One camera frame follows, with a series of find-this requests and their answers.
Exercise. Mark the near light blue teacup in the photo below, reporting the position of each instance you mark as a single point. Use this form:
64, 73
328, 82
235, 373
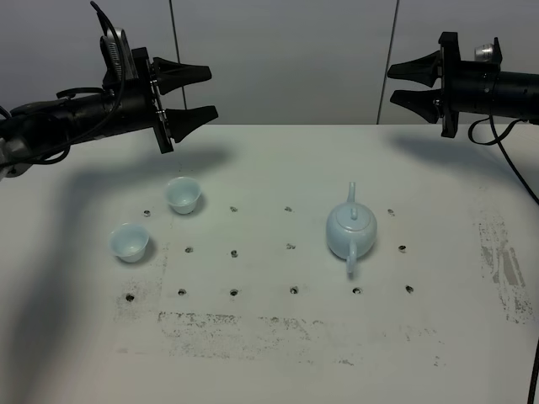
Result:
128, 242

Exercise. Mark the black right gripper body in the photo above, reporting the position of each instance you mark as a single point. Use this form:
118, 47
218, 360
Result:
466, 86

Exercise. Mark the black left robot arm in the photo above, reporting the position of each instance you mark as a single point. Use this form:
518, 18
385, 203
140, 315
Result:
42, 133

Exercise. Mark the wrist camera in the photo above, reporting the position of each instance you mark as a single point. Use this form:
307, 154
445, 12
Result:
484, 53
117, 54

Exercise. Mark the light blue porcelain teapot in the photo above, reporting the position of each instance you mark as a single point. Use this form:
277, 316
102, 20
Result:
351, 230

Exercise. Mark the far light blue teacup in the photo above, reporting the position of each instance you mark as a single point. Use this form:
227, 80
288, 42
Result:
182, 194

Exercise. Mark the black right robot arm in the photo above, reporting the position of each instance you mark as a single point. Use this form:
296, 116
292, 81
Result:
515, 96

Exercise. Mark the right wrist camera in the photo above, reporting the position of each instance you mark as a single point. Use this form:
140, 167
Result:
484, 53

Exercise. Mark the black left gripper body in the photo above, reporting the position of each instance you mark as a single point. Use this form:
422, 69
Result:
154, 111

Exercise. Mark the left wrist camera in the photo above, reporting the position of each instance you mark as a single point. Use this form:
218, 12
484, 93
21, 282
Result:
117, 54

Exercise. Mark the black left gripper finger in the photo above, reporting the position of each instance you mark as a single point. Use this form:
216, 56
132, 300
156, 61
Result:
182, 122
172, 75

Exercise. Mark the light blue teacup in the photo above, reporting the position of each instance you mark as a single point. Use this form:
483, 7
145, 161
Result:
128, 242
182, 194

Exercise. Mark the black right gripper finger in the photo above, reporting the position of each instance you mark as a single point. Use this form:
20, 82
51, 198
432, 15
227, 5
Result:
426, 104
425, 70

